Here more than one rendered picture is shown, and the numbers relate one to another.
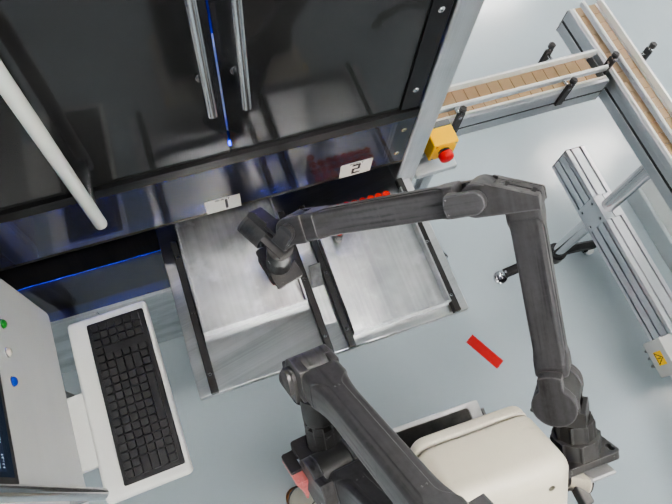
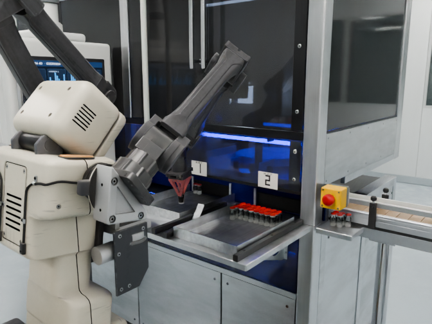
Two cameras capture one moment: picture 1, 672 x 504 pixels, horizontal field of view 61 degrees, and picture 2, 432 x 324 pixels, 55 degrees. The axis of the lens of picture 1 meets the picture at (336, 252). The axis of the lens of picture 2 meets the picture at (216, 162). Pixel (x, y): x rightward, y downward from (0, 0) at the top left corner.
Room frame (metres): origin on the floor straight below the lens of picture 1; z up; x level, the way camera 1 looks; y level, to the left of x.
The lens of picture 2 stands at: (0.05, -1.34, 1.39)
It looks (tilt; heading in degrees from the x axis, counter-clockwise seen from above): 11 degrees down; 69
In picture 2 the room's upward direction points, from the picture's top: straight up
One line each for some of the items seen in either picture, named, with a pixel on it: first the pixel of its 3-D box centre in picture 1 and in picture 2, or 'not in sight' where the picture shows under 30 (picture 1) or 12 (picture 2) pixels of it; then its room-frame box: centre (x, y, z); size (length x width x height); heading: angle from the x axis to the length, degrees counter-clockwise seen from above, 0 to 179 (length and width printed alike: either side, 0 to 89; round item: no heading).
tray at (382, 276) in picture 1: (378, 257); (235, 226); (0.59, -0.11, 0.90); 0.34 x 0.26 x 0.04; 30
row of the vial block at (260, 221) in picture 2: not in sight; (253, 216); (0.69, -0.05, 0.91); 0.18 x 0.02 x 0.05; 120
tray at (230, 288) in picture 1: (237, 256); (184, 200); (0.52, 0.24, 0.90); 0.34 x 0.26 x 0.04; 30
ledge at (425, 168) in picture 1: (426, 152); (341, 228); (0.96, -0.20, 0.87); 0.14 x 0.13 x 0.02; 30
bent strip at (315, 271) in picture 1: (322, 293); (188, 216); (0.46, 0.01, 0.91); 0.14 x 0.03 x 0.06; 29
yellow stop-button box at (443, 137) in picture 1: (438, 140); (334, 197); (0.92, -0.21, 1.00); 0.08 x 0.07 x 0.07; 30
